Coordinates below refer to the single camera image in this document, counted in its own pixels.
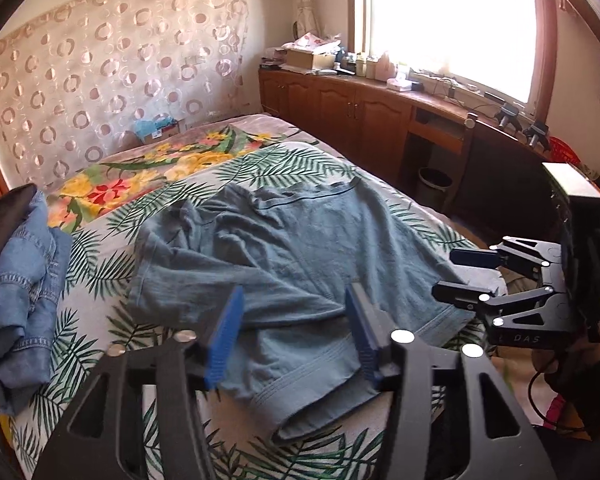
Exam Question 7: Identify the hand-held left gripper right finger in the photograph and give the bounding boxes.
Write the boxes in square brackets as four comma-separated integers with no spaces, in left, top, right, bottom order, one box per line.
[344,282,558,480]

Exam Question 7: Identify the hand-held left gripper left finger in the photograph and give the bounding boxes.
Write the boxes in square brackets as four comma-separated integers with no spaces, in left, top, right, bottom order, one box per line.
[32,285,246,480]

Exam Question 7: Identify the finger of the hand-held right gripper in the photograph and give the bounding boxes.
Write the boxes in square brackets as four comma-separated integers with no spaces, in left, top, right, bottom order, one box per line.
[450,236,563,286]
[431,280,561,333]

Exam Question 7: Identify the blue-grey pants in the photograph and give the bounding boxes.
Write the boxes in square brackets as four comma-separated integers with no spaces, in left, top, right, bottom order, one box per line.
[127,177,481,443]

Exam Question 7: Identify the dark trash bin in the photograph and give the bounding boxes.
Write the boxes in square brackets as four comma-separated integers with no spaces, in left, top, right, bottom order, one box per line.
[419,166,453,211]

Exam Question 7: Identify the dark wooden chair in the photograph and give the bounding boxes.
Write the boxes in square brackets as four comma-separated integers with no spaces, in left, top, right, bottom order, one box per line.
[460,112,571,231]

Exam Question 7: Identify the red plastic basket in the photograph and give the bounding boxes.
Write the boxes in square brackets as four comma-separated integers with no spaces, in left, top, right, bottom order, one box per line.
[550,136,583,166]

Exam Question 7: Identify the palm leaf print blanket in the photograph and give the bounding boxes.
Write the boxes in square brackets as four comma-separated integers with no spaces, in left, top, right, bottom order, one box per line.
[7,140,511,480]

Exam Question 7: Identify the black grey device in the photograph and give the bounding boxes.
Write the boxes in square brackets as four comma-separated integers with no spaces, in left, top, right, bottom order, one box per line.
[495,102,523,128]
[522,121,552,151]

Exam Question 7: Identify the floral bedsheet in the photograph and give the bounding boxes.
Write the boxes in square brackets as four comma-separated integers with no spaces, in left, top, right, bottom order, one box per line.
[45,112,321,233]

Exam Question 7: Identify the wooden cabinet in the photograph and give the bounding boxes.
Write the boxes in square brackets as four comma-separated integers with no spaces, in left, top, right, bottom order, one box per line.
[257,67,600,241]

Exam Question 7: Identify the blue denim jeans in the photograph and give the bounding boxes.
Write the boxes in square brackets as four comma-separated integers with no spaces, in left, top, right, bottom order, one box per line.
[0,187,73,416]

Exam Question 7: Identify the small cardboard box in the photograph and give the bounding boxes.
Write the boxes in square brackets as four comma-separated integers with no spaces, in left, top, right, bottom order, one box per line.
[150,121,183,142]

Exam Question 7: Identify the window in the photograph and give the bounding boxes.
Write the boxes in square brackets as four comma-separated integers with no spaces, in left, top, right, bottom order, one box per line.
[347,0,556,111]

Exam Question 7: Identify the black cloth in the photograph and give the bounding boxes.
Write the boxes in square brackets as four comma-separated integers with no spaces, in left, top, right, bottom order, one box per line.
[0,182,38,241]

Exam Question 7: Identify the large cardboard box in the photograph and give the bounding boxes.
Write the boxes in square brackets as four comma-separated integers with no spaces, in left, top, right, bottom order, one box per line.
[285,47,338,72]

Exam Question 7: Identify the pink white plastic bag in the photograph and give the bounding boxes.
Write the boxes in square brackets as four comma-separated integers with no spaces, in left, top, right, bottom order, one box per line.
[292,32,341,53]

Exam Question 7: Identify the black cable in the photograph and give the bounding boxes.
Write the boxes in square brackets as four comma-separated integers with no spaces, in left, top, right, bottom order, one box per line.
[527,350,596,433]

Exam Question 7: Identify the circle patterned wall cloth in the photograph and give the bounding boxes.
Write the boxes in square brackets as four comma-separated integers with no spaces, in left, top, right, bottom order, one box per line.
[0,0,253,191]

